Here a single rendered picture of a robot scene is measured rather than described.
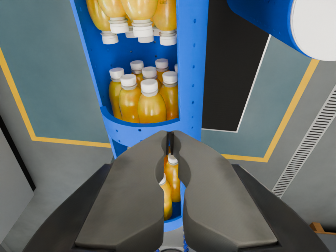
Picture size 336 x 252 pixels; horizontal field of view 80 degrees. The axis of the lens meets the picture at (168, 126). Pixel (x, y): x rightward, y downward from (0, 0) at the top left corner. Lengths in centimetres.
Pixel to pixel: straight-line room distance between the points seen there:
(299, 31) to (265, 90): 130
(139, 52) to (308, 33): 45
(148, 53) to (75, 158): 204
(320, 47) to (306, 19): 9
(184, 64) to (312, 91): 174
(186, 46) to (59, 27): 152
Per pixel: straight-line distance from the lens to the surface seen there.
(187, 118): 48
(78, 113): 213
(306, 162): 262
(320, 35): 67
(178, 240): 159
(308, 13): 64
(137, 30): 43
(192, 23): 41
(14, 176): 285
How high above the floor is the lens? 160
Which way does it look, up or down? 54 degrees down
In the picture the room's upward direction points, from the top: 174 degrees counter-clockwise
